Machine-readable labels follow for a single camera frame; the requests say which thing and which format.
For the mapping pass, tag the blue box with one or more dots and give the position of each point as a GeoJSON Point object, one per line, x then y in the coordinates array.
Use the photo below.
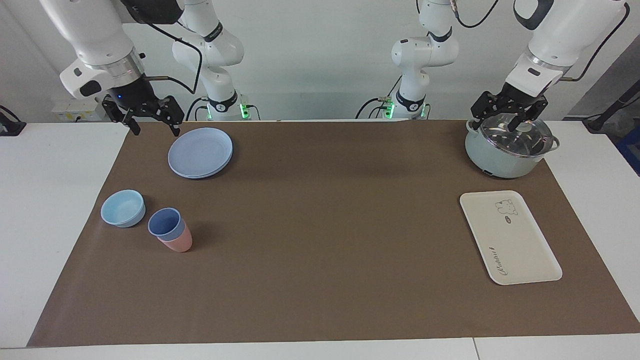
{"type": "Point", "coordinates": [631, 150]}

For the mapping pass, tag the cream rectangular tray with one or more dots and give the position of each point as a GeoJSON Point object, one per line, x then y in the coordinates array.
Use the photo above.
{"type": "Point", "coordinates": [510, 240]}

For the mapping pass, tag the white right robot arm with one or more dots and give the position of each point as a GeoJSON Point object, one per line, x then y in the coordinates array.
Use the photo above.
{"type": "Point", "coordinates": [95, 35]}

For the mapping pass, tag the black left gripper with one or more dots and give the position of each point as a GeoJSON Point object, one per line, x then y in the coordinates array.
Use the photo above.
{"type": "Point", "coordinates": [522, 97]}

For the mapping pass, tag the white power strip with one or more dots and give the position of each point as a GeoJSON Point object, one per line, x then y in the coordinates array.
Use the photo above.
{"type": "Point", "coordinates": [75, 110]}

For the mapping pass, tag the black table clamp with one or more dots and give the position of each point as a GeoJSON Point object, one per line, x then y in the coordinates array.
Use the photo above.
{"type": "Point", "coordinates": [11, 127]}

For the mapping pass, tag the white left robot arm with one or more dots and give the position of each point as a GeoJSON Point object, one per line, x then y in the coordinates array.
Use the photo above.
{"type": "Point", "coordinates": [555, 35]}

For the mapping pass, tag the light blue bowl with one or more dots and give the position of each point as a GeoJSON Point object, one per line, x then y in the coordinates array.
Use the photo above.
{"type": "Point", "coordinates": [122, 209]}

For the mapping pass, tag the brown table mat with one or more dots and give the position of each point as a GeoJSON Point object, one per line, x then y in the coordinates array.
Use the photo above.
{"type": "Point", "coordinates": [325, 240]}

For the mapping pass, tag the dark blue plastic cup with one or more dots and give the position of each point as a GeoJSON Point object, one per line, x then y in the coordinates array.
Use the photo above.
{"type": "Point", "coordinates": [164, 222]}

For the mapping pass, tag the black stand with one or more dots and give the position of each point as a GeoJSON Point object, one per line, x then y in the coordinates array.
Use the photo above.
{"type": "Point", "coordinates": [595, 124]}

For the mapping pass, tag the pink plastic cup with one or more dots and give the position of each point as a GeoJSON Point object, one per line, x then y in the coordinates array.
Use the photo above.
{"type": "Point", "coordinates": [179, 244]}

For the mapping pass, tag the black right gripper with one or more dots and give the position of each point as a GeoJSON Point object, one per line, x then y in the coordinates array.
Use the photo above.
{"type": "Point", "coordinates": [134, 95]}

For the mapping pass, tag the pale blue plate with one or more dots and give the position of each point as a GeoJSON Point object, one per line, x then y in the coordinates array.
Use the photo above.
{"type": "Point", "coordinates": [200, 152]}

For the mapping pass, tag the pale green cooking pot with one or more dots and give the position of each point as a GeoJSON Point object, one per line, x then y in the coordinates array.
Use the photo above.
{"type": "Point", "coordinates": [492, 162]}

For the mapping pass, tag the glass pot lid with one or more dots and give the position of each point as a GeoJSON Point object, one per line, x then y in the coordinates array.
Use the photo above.
{"type": "Point", "coordinates": [505, 140]}

